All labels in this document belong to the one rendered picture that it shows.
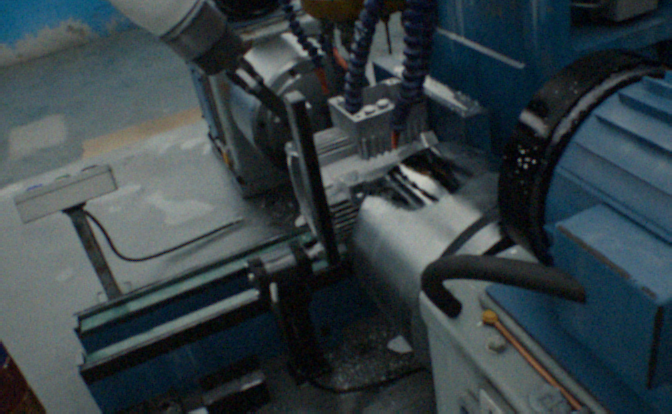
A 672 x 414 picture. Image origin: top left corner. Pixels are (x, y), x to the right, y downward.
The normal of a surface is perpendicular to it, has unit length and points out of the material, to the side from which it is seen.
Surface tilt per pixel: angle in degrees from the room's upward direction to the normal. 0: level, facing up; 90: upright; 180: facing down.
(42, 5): 90
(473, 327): 0
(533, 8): 90
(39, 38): 90
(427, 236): 36
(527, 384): 0
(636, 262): 0
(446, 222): 24
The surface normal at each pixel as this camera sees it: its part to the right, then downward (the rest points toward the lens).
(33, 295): -0.17, -0.84
